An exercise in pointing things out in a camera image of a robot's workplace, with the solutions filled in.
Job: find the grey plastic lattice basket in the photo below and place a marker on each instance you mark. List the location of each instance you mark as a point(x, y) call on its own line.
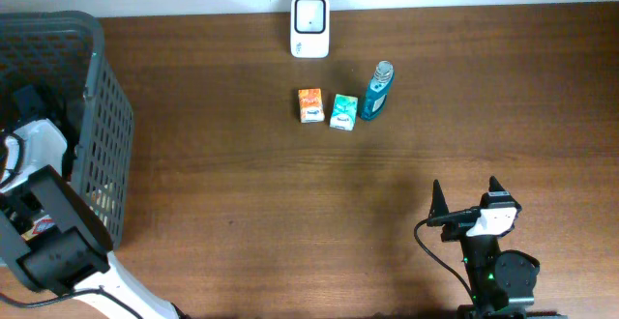
point(64, 52)

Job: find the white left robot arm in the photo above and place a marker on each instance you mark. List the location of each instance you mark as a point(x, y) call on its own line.
point(50, 238)

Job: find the teal mouthwash bottle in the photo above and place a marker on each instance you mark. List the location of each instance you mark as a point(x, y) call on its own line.
point(377, 91)

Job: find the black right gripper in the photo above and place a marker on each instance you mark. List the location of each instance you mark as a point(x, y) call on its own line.
point(439, 205)

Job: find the yellow snack bag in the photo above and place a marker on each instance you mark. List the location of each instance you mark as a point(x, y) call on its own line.
point(40, 225)

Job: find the orange tissue pack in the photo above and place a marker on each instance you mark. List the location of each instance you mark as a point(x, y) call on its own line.
point(311, 105)

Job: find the white barcode scanner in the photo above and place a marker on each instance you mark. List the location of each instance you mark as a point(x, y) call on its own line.
point(310, 28)

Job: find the green tissue pack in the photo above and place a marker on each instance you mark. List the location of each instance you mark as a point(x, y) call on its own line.
point(344, 112)

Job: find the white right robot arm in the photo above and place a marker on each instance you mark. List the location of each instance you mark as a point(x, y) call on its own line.
point(500, 282)

